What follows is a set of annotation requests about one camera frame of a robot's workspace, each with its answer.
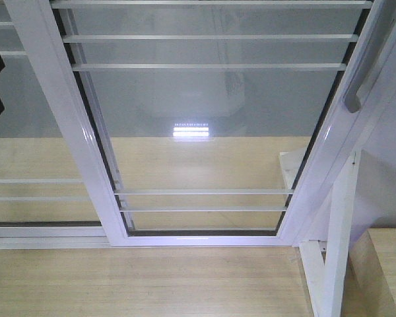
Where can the white framed transparent sliding door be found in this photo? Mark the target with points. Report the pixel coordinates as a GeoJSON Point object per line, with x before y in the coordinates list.
{"type": "Point", "coordinates": [37, 29]}

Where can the white wooden support bracket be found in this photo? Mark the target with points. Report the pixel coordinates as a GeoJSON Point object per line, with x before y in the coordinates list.
{"type": "Point", "coordinates": [324, 242]}

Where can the white fixed door frame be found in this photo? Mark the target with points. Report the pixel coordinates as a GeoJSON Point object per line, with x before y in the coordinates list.
{"type": "Point", "coordinates": [205, 112]}

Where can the fixed transparent glass panel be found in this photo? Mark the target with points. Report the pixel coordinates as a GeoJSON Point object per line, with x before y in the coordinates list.
{"type": "Point", "coordinates": [39, 180]}

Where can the light wooden side table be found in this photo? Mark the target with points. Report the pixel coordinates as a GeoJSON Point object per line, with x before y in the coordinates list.
{"type": "Point", "coordinates": [370, 282]}

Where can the grey metal door handle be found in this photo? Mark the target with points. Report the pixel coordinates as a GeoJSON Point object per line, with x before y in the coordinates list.
{"type": "Point", "coordinates": [370, 53]}

